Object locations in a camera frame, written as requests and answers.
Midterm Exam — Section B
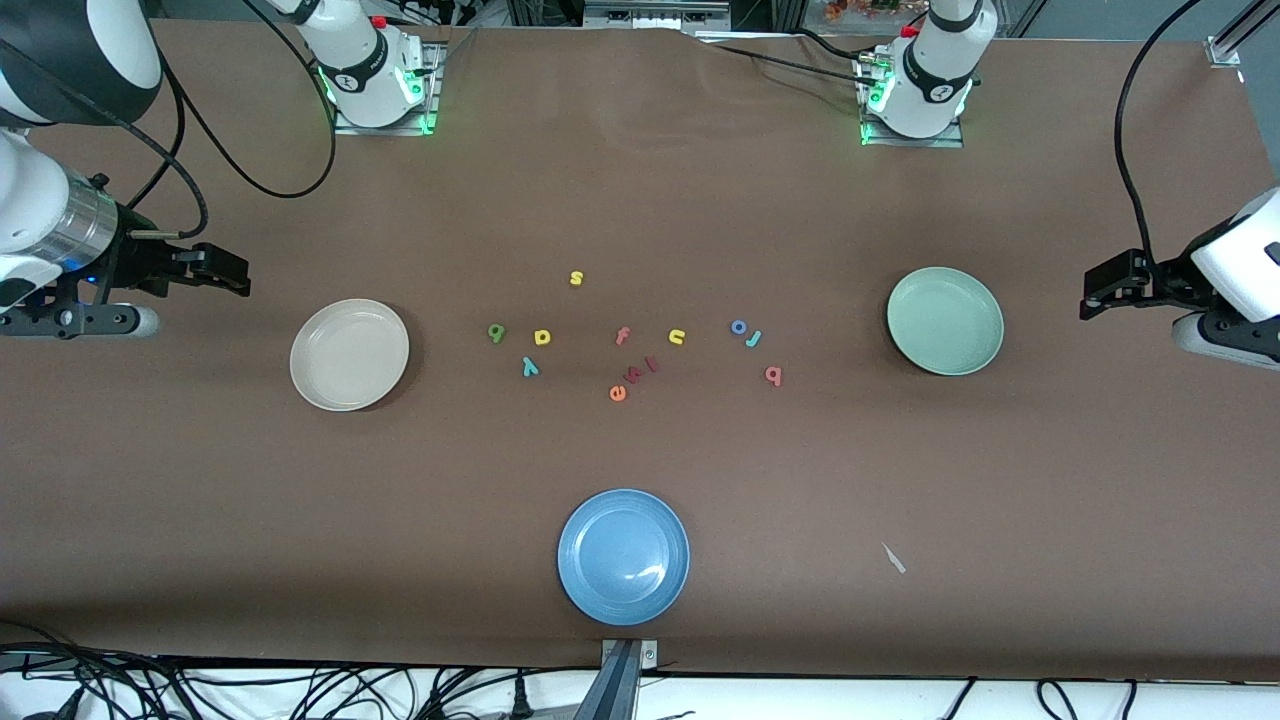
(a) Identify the beige brown plate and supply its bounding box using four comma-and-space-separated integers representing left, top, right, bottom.
289, 298, 411, 413

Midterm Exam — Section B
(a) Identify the pale green plate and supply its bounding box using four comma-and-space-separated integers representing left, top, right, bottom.
886, 266, 1005, 377

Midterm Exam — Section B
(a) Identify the black metal rack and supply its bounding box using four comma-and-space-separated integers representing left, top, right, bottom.
505, 0, 809, 33

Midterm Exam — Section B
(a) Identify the brown table cover sheet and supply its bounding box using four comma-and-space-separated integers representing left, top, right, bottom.
0, 18, 1280, 683

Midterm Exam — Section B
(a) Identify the blue plate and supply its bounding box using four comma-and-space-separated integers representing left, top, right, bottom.
557, 488, 691, 627

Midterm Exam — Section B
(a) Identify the gray power strip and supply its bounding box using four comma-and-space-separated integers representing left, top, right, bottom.
583, 0, 733, 29

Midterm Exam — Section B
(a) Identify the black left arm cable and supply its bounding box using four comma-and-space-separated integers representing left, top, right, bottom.
1115, 0, 1203, 283

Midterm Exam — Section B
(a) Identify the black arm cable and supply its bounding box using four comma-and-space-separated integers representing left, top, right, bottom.
20, 0, 339, 241
1115, 0, 1203, 283

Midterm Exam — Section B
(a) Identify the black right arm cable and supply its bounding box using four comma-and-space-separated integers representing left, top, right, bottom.
20, 0, 339, 241

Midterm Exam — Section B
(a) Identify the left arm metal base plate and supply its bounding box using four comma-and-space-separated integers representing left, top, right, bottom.
857, 50, 966, 149

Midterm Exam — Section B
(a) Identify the aluminium frame profile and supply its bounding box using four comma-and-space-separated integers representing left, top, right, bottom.
1205, 0, 1280, 69

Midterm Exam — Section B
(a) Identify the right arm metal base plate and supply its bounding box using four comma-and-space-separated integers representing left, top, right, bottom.
333, 40, 443, 137

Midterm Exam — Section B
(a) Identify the black base cable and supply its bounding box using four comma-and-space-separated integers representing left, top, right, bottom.
793, 26, 883, 63
700, 38, 891, 89

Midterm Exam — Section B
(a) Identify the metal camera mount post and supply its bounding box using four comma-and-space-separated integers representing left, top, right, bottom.
575, 638, 659, 720

